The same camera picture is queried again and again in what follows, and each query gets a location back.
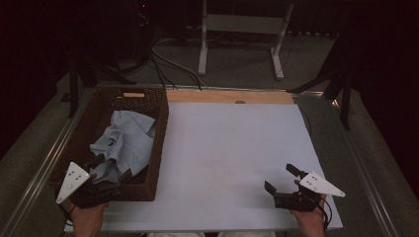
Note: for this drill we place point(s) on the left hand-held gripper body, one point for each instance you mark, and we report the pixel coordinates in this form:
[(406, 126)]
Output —
[(74, 179)]

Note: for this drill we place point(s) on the aluminium table frame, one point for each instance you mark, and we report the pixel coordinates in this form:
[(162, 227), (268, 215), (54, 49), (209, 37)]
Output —
[(31, 191)]

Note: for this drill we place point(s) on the wooden board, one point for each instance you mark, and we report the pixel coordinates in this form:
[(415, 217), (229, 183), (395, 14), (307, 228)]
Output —
[(214, 96)]

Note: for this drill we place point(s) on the black tripod stand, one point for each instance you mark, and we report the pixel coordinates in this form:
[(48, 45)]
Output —
[(73, 82)]

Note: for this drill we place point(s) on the black equipment with red light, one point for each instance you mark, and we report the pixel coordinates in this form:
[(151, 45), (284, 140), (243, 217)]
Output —
[(143, 19)]

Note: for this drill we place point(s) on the white metal stand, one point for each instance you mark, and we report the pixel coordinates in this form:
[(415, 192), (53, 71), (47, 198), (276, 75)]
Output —
[(243, 24)]

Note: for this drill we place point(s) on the person's right hand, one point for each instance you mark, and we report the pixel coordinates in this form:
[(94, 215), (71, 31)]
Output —
[(311, 223)]

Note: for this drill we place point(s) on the light blue tank top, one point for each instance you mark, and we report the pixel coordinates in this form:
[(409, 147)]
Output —
[(126, 141)]

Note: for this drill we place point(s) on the person's left hand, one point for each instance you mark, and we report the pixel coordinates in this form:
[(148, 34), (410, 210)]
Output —
[(87, 220)]

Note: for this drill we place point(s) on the black angled stand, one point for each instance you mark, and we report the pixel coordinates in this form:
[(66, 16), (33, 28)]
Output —
[(345, 105)]

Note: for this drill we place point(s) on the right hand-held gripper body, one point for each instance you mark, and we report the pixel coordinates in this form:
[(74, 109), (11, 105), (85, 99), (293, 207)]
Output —
[(296, 200)]

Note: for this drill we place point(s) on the brown wicker basket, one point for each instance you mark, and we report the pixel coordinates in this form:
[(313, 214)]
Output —
[(99, 118)]

